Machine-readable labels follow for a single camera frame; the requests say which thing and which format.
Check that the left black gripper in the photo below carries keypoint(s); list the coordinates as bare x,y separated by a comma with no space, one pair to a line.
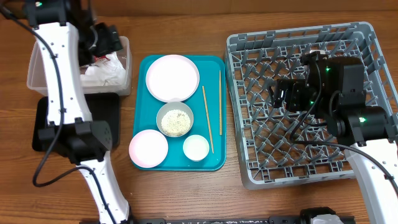
112,41

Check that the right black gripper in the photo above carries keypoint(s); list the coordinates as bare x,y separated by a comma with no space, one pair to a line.
293,89

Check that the white tissue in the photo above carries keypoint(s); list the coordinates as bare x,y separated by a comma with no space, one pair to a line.
105,71

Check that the grey bowl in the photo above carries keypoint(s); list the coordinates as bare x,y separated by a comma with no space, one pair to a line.
173,106

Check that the white rice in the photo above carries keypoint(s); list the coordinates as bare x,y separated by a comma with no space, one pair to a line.
175,123

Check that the white cup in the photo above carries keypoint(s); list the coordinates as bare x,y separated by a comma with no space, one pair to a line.
196,148

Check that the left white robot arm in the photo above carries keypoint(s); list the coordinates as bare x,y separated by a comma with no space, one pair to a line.
69,37

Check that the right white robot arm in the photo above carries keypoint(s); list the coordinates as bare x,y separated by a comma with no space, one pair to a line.
334,92

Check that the clear plastic waste bin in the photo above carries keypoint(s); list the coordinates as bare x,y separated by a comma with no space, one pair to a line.
36,78

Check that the grey dish rack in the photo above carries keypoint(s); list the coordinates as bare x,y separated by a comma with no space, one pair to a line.
255,61

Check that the black tray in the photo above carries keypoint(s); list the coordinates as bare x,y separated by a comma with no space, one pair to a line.
103,107

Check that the right wooden chopstick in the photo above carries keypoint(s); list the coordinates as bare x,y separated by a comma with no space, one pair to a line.
220,104

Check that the wooden chopstick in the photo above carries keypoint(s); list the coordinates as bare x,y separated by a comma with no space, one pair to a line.
220,104
208,119

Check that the large white plate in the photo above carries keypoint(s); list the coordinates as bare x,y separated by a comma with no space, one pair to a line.
172,78

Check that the left wooden chopstick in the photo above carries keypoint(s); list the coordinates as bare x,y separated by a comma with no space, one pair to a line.
208,119

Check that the teal serving tray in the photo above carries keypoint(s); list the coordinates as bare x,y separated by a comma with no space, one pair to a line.
147,108

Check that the small pink plate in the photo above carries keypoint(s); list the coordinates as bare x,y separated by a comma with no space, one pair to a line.
148,148

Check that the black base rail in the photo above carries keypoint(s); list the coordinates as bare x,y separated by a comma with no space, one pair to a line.
309,215

